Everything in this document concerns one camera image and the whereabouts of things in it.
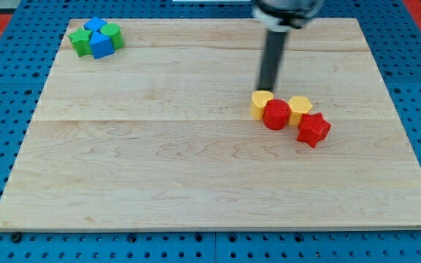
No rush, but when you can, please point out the red star block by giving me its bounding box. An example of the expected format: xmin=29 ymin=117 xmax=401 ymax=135
xmin=297 ymin=113 xmax=332 ymax=148

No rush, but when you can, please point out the green star block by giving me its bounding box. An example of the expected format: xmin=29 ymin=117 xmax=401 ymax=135
xmin=68 ymin=28 xmax=93 ymax=57

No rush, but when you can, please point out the light wooden board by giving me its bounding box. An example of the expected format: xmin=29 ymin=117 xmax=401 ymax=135
xmin=0 ymin=18 xmax=421 ymax=233

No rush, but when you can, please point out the yellow heart block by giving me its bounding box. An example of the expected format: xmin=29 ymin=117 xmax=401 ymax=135
xmin=250 ymin=91 xmax=274 ymax=120

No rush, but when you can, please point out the red cylinder block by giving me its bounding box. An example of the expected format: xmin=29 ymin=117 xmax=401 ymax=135
xmin=263 ymin=99 xmax=291 ymax=130

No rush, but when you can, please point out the yellow hexagon block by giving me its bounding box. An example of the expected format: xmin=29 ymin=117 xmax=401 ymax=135
xmin=287 ymin=96 xmax=313 ymax=126

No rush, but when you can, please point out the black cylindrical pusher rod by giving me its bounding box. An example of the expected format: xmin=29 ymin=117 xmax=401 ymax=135
xmin=256 ymin=30 xmax=289 ymax=91

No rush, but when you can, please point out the blue triangular block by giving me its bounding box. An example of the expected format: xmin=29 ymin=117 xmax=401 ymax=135
xmin=89 ymin=31 xmax=115 ymax=59

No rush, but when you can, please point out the green cylinder block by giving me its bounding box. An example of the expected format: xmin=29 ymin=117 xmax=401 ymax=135
xmin=100 ymin=23 xmax=124 ymax=50

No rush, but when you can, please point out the blue cube block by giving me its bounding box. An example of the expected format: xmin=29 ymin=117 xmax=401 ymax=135
xmin=83 ymin=17 xmax=107 ymax=32

